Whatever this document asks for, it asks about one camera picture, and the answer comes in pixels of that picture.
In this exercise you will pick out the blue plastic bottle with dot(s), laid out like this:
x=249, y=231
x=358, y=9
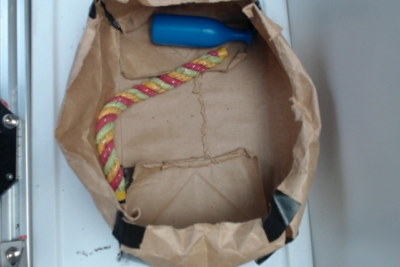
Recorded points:
x=194, y=31

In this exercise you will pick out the brown paper bag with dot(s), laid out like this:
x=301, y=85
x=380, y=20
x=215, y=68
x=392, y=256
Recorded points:
x=202, y=211

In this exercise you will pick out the black mounting bracket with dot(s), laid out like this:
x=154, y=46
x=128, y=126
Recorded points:
x=8, y=147

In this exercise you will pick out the aluminium frame rail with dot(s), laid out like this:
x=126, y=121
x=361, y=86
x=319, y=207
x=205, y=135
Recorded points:
x=15, y=87

